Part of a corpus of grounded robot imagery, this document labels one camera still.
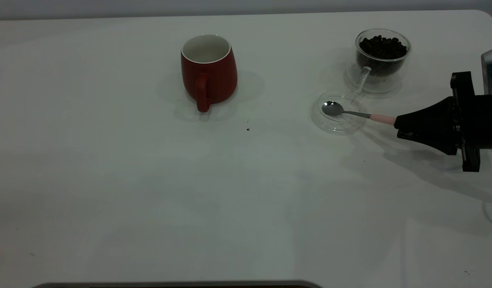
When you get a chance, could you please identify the pink handled metal spoon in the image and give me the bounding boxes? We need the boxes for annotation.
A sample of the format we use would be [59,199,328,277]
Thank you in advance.
[322,101,398,126]

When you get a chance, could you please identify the red ceramic mug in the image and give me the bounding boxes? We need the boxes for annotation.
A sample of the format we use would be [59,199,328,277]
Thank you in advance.
[181,34,238,113]

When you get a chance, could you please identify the small clear glass dish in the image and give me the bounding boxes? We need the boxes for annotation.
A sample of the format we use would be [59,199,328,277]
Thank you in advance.
[311,90,369,134]

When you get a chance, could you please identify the dark coffee beans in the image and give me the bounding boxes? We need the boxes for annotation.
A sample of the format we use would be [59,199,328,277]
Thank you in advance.
[359,35,408,74]

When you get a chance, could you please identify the clear glass saucer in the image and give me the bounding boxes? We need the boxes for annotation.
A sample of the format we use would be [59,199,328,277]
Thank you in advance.
[345,62,403,98]

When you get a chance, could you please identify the clear glass cup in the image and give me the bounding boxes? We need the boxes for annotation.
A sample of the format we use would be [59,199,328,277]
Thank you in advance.
[353,29,412,95]

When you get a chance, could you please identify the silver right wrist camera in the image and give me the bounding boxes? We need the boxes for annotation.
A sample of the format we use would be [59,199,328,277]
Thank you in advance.
[481,47,492,95]

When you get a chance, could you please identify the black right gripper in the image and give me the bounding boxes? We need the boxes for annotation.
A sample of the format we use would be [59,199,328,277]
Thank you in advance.
[394,72,492,172]

